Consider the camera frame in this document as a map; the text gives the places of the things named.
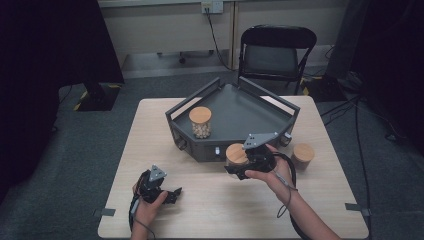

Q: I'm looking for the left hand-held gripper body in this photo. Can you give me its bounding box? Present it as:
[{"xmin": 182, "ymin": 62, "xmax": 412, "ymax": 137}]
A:
[{"xmin": 137, "ymin": 164, "xmax": 168, "ymax": 205}]

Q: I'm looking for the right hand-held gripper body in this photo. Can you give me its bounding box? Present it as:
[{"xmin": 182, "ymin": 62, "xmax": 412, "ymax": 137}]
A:
[{"xmin": 242, "ymin": 131, "xmax": 280, "ymax": 174}]

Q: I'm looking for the glass jar with brown contents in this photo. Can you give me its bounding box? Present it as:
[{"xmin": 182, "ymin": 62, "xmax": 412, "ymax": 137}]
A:
[{"xmin": 225, "ymin": 142, "xmax": 250, "ymax": 168}]

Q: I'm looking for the glass jar with dark contents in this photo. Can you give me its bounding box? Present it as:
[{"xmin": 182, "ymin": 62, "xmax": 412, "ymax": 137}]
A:
[{"xmin": 291, "ymin": 143, "xmax": 316, "ymax": 171}]

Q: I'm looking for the dark grey corner shelf rack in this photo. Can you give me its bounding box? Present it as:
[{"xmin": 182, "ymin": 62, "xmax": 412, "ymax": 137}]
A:
[{"xmin": 165, "ymin": 76, "xmax": 301, "ymax": 164}]

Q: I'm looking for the glass jar with pale beans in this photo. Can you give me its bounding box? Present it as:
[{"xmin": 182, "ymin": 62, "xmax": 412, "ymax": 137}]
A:
[{"xmin": 188, "ymin": 105, "xmax": 213, "ymax": 140}]

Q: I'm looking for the person's left hand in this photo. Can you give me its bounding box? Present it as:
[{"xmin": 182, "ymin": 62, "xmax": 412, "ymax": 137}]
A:
[{"xmin": 132, "ymin": 182, "xmax": 170, "ymax": 231}]

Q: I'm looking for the person's right hand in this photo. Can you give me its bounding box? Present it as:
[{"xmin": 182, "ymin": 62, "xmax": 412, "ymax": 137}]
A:
[{"xmin": 244, "ymin": 144, "xmax": 298, "ymax": 205}]

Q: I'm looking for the grey tape strip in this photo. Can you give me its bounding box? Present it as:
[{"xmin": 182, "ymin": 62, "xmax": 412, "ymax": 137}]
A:
[
  {"xmin": 344, "ymin": 202, "xmax": 372, "ymax": 217},
  {"xmin": 93, "ymin": 207, "xmax": 117, "ymax": 218}
]

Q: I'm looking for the black stand base yellow tape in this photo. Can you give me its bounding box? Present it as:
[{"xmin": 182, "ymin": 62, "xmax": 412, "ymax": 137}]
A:
[{"xmin": 72, "ymin": 82, "xmax": 122, "ymax": 112}]

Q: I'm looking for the black folding chair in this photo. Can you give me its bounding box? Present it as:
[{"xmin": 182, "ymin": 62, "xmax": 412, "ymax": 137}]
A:
[{"xmin": 237, "ymin": 24, "xmax": 318, "ymax": 96}]

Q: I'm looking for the office chair caster base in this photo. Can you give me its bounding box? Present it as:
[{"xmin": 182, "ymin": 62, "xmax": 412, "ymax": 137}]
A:
[{"xmin": 156, "ymin": 49, "xmax": 215, "ymax": 65}]

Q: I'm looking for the black curtain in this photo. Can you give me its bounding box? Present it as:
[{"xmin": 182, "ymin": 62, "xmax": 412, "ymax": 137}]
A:
[{"xmin": 0, "ymin": 0, "xmax": 126, "ymax": 205}]

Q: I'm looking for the dark grey curtain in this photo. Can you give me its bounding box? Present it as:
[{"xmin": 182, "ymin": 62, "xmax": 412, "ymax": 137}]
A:
[{"xmin": 324, "ymin": 0, "xmax": 424, "ymax": 155}]

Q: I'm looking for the left hand-held gripper cable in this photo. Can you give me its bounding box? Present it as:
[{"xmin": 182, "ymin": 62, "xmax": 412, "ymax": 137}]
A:
[{"xmin": 128, "ymin": 194, "xmax": 157, "ymax": 240}]

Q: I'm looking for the hand-held gripper cable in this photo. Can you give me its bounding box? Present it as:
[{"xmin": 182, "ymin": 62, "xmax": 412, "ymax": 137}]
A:
[
  {"xmin": 128, "ymin": 194, "xmax": 157, "ymax": 240},
  {"xmin": 271, "ymin": 152, "xmax": 312, "ymax": 240}
]

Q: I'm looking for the right hand-held gripper cable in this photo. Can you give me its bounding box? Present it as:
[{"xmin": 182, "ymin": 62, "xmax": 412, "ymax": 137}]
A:
[{"xmin": 271, "ymin": 152, "xmax": 312, "ymax": 240}]

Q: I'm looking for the long black floor cable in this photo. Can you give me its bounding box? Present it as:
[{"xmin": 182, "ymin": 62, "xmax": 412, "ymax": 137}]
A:
[{"xmin": 353, "ymin": 98, "xmax": 373, "ymax": 236}]

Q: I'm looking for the black power cable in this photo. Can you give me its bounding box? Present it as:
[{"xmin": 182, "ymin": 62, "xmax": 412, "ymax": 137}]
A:
[{"xmin": 204, "ymin": 7, "xmax": 235, "ymax": 72}]

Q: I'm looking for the white wall socket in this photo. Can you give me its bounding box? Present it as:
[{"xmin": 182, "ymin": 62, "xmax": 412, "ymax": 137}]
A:
[{"xmin": 200, "ymin": 1, "xmax": 225, "ymax": 15}]

